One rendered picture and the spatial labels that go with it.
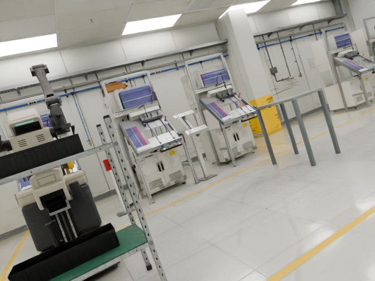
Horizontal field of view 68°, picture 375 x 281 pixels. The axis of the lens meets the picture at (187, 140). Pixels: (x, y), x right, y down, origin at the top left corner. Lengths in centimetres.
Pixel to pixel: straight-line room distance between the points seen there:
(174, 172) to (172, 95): 239
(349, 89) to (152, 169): 479
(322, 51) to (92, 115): 529
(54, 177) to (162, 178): 223
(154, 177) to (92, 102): 230
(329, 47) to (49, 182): 633
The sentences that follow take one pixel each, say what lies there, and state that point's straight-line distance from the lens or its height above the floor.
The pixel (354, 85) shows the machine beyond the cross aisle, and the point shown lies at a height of 49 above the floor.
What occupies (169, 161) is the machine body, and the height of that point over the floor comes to 42.
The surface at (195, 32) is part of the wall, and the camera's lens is 696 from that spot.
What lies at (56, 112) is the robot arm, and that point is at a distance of 175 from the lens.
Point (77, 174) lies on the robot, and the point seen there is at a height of 79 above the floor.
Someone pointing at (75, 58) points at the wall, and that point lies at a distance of 603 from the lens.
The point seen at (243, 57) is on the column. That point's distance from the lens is 674.
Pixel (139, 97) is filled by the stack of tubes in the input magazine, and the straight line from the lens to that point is 441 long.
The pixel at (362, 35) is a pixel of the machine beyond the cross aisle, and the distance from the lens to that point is 854.
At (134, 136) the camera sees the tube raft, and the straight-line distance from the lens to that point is 407.
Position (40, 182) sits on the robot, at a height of 84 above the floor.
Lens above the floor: 93
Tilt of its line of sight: 4 degrees down
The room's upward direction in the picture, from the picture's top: 19 degrees counter-clockwise
